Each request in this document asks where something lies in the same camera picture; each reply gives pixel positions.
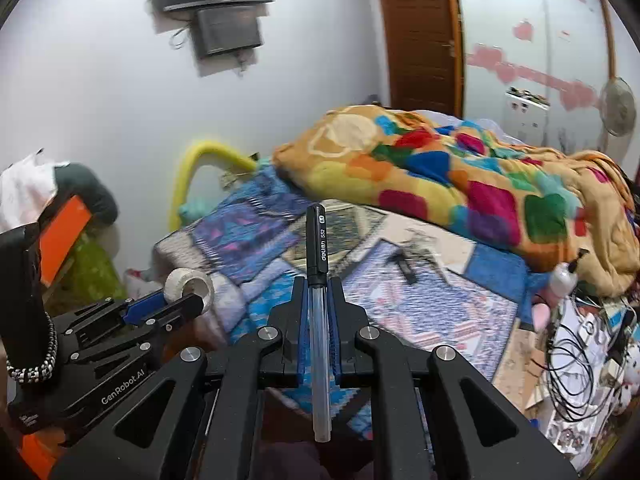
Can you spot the blue patchwork bed quilt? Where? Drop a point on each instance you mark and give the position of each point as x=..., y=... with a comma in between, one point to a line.
x=425, y=310

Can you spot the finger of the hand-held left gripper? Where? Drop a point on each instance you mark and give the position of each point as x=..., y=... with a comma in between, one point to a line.
x=147, y=306
x=175, y=312

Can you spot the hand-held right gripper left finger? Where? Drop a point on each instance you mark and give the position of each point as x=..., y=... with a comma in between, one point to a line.
x=300, y=340

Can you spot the standing electric fan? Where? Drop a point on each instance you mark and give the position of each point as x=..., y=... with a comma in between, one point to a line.
x=620, y=106

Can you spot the white cloth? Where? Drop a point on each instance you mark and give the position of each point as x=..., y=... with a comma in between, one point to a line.
x=22, y=185

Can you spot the small white cabinet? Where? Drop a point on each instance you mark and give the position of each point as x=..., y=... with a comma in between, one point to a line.
x=525, y=117

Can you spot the frosted sliding door wardrobe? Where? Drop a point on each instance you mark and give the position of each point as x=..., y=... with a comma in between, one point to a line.
x=540, y=25

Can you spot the green patterned bag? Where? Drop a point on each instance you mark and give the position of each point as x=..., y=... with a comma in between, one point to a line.
x=97, y=270

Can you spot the white bottle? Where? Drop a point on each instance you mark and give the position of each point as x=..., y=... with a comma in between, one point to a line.
x=562, y=280

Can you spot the white plastic bag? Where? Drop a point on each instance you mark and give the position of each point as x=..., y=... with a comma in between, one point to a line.
x=137, y=276

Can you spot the teal cloth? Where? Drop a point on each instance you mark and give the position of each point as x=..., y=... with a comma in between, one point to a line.
x=200, y=210

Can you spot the colourful heart print blanket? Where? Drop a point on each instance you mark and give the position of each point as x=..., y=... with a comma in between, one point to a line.
x=450, y=175

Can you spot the orange box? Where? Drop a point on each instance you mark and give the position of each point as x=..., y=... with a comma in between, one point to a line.
x=62, y=237

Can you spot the black cap clear pen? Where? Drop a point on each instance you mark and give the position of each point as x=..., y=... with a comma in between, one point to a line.
x=320, y=240

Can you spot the dark grey cloth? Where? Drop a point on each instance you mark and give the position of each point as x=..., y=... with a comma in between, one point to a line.
x=92, y=190

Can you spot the black marker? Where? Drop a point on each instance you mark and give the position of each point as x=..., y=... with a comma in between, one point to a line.
x=405, y=266

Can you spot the small wall monitor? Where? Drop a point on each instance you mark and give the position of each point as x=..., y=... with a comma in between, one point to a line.
x=227, y=30

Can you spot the white tape roll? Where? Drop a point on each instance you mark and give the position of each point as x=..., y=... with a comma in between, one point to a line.
x=190, y=285

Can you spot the brown wooden door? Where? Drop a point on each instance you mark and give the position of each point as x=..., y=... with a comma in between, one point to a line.
x=420, y=35

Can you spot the yellow foam tube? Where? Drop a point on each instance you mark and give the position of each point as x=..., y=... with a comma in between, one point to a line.
x=182, y=180

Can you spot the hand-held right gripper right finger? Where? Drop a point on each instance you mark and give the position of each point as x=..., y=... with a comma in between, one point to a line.
x=337, y=340

